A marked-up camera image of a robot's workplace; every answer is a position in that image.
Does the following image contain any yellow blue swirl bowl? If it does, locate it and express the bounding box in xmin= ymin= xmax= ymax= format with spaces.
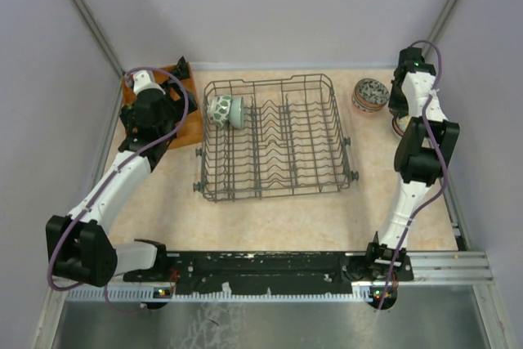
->
xmin=391 ymin=115 xmax=410 ymax=138

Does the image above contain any dark leaf pattern bowl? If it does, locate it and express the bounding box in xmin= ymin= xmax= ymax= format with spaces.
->
xmin=355 ymin=78 xmax=390 ymax=107

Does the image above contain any orange flower green leaf bowl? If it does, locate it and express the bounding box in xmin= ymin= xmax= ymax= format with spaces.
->
xmin=351 ymin=96 xmax=384 ymax=114

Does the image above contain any green leaf pattern bowl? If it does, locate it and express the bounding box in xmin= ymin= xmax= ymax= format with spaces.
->
xmin=207 ymin=95 xmax=232 ymax=128

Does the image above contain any green striped bowl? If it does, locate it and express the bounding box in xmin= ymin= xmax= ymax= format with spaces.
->
xmin=228 ymin=96 xmax=245 ymax=130

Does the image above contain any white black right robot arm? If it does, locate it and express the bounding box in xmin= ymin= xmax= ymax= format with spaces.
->
xmin=364 ymin=43 xmax=460 ymax=280

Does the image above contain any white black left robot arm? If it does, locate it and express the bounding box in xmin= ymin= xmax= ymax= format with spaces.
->
xmin=46 ymin=69 xmax=190 ymax=290

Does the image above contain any wooden compartment tray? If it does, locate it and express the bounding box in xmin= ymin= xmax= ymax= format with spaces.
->
xmin=121 ymin=61 xmax=203 ymax=150

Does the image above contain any dark green folded tie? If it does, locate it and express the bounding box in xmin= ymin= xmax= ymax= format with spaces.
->
xmin=170 ymin=56 xmax=190 ymax=80

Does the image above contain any teal yellow-flower folded tie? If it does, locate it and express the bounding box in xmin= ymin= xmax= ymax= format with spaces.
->
xmin=119 ymin=103 xmax=134 ymax=131

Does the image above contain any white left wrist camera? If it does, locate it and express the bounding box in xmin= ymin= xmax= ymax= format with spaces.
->
xmin=129 ymin=70 xmax=161 ymax=96

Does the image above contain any grey wire dish rack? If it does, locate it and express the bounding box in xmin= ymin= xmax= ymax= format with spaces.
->
xmin=193 ymin=74 xmax=360 ymax=203

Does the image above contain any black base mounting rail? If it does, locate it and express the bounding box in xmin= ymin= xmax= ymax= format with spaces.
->
xmin=140 ymin=244 xmax=413 ymax=308

